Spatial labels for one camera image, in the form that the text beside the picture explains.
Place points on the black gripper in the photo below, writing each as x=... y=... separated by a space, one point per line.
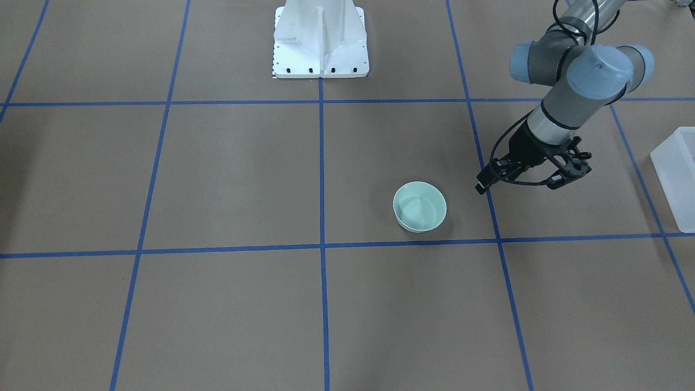
x=528 y=147

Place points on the mint green bowl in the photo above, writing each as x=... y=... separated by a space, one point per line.
x=419 y=207

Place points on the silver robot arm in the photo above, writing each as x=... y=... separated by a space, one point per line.
x=582 y=77

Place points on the translucent white plastic box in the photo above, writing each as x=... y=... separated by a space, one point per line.
x=673 y=160

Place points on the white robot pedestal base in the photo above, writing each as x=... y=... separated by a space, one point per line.
x=320 y=39

